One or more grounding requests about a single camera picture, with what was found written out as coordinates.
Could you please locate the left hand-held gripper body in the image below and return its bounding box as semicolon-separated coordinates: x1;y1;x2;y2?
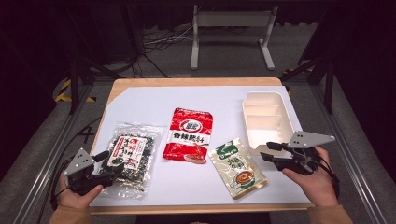
63;147;106;196

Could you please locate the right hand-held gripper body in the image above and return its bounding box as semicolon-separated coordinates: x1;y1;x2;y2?
279;131;336;175

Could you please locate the white divided plastic box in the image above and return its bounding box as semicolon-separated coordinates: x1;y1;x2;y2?
241;91;295;157

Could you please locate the clear dried seaweed packet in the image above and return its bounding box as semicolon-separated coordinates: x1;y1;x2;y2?
98;121;167;201

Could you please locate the beige green sauce packet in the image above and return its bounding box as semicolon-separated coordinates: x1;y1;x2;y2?
207;137;270;201

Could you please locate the red seasoning packet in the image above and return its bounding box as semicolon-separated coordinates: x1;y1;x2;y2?
162;107;214;165

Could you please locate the person's left hand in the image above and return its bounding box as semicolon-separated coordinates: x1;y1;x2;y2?
57;174;105;210

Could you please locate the person's right hand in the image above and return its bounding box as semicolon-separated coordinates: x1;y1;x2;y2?
281;146;340;208

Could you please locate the black metal stand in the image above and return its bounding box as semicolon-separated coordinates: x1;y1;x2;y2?
279;54;338;116

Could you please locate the white paper sheet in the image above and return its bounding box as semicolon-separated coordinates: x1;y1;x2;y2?
89;85;312;208

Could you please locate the yellow black hazard tape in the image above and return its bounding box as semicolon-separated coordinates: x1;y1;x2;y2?
54;78;97;104

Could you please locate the black tripod stand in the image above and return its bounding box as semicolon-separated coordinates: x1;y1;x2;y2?
64;0;125;116

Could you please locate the aluminium rail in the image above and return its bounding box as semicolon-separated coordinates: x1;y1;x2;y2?
310;84;389;224
11;83;94;224

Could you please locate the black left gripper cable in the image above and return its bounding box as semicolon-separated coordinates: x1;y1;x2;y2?
49;159;71;213

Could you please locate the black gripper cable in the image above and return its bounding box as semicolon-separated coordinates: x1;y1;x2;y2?
314;152;341;200
49;159;71;213

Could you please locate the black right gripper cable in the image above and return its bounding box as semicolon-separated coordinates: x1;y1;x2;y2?
314;152;341;200

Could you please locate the bundle of floor cables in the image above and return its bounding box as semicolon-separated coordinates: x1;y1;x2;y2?
132;24;194;79

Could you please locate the white metal stand frame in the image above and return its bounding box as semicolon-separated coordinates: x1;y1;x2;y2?
190;4;279;71

